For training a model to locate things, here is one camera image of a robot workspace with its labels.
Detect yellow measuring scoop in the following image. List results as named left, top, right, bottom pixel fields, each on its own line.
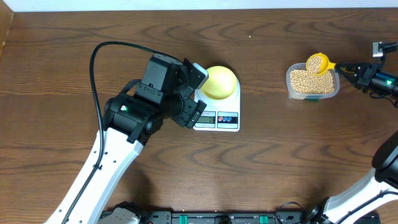
left=309, top=53, right=336, bottom=76

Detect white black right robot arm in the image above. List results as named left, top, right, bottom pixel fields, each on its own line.
left=307, top=63, right=397, bottom=223

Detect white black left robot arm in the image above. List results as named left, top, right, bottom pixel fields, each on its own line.
left=47, top=54, right=209, bottom=223

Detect soybeans in scoop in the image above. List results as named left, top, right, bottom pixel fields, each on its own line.
left=306, top=55, right=323, bottom=74

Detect yellow plastic bowl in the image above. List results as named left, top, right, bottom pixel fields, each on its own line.
left=200, top=66, right=238, bottom=100

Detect white digital kitchen scale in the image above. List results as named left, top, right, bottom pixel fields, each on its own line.
left=193, top=75, right=241, bottom=132

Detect green tape strip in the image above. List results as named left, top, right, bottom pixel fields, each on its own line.
left=304, top=98, right=319, bottom=103

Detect soybeans pile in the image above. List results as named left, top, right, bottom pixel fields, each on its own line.
left=290, top=70, right=335, bottom=94

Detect clear plastic container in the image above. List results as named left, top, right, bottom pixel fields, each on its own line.
left=286, top=63, right=340, bottom=100

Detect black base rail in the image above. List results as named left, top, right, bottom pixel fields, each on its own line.
left=99, top=202, right=317, bottom=224

